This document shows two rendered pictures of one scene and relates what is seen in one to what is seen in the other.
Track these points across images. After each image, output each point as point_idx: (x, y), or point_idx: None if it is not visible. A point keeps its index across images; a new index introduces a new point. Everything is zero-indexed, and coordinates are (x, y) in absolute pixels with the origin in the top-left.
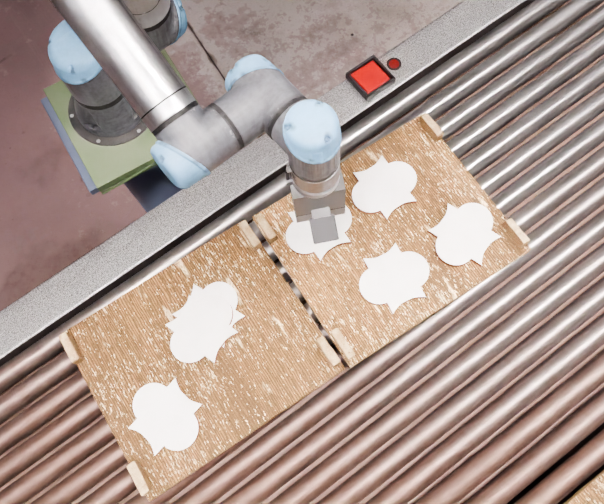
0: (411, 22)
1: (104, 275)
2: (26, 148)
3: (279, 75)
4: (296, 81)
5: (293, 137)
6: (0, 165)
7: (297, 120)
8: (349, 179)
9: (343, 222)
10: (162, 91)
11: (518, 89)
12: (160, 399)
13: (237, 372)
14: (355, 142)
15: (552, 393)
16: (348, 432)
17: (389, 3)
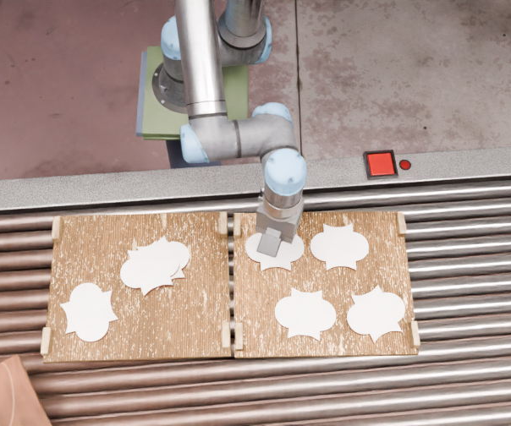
0: (480, 144)
1: (109, 194)
2: (115, 74)
3: (288, 126)
4: (355, 139)
5: (269, 168)
6: (89, 76)
7: (278, 159)
8: (318, 226)
9: (293, 253)
10: (207, 95)
11: (491, 236)
12: (93, 298)
13: (155, 313)
14: (341, 204)
15: None
16: (205, 401)
17: (471, 119)
